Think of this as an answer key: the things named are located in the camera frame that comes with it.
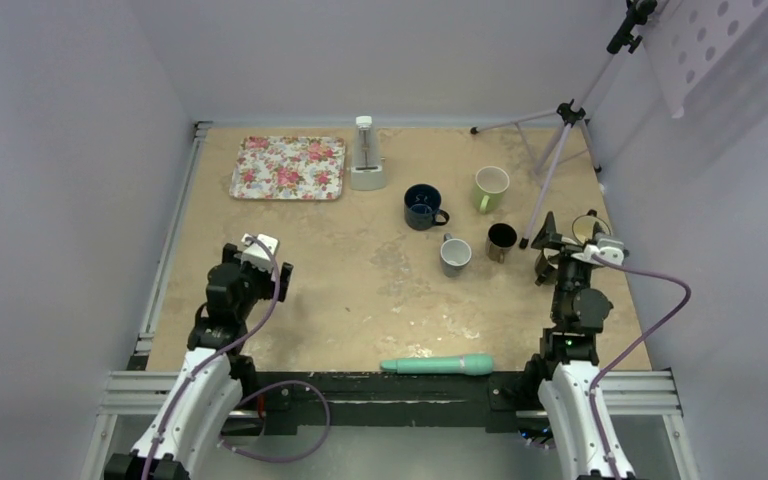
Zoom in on cream mug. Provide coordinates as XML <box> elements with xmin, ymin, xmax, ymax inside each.
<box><xmin>571</xmin><ymin>209</ymin><xmax>613</xmax><ymax>245</ymax></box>

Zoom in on perforated music stand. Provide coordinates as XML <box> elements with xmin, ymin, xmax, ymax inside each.
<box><xmin>470</xmin><ymin>0</ymin><xmax>768</xmax><ymax>250</ymax></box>

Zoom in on brown mug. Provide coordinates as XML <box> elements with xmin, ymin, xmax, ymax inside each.
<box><xmin>485</xmin><ymin>223</ymin><xmax>519</xmax><ymax>263</ymax></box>

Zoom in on green mug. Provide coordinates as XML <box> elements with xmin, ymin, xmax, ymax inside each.
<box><xmin>471</xmin><ymin>166</ymin><xmax>510</xmax><ymax>214</ymax></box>

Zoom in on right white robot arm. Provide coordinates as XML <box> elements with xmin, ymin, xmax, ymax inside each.
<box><xmin>521</xmin><ymin>212</ymin><xmax>637</xmax><ymax>479</ymax></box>

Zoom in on teal cylindrical tool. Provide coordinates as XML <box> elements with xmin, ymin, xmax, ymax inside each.
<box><xmin>379</xmin><ymin>354</ymin><xmax>495</xmax><ymax>376</ymax></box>

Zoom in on dark blue mug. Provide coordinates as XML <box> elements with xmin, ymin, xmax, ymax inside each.
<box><xmin>403</xmin><ymin>184</ymin><xmax>450</xmax><ymax>231</ymax></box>

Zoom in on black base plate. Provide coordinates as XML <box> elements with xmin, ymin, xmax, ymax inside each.
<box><xmin>221</xmin><ymin>371</ymin><xmax>552</xmax><ymax>442</ymax></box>

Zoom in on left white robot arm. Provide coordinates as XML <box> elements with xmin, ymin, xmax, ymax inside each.
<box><xmin>102</xmin><ymin>234</ymin><xmax>293</xmax><ymax>479</ymax></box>

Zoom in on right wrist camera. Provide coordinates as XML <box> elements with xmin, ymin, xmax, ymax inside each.
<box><xmin>576</xmin><ymin>233</ymin><xmax>629</xmax><ymax>265</ymax></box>

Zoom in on white metronome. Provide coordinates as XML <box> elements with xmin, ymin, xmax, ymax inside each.
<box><xmin>350</xmin><ymin>116</ymin><xmax>387</xmax><ymax>191</ymax></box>

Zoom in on grey mug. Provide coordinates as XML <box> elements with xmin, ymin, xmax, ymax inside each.
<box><xmin>439</xmin><ymin>233</ymin><xmax>472</xmax><ymax>278</ymax></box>

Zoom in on purple cable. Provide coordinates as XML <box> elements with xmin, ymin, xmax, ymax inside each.
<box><xmin>138</xmin><ymin>237</ymin><xmax>332</xmax><ymax>480</ymax></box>
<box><xmin>526</xmin><ymin>254</ymin><xmax>693</xmax><ymax>480</ymax></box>

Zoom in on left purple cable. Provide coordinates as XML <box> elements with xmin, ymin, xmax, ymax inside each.
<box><xmin>138</xmin><ymin>237</ymin><xmax>332</xmax><ymax>480</ymax></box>

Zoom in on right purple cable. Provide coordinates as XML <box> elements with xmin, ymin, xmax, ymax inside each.
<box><xmin>526</xmin><ymin>254</ymin><xmax>693</xmax><ymax>480</ymax></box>

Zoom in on aluminium frame rail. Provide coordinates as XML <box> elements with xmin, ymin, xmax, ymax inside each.
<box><xmin>79</xmin><ymin>119</ymin><xmax>700</xmax><ymax>480</ymax></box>

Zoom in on floral tray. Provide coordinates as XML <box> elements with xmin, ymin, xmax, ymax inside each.
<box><xmin>228</xmin><ymin>136</ymin><xmax>346</xmax><ymax>201</ymax></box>

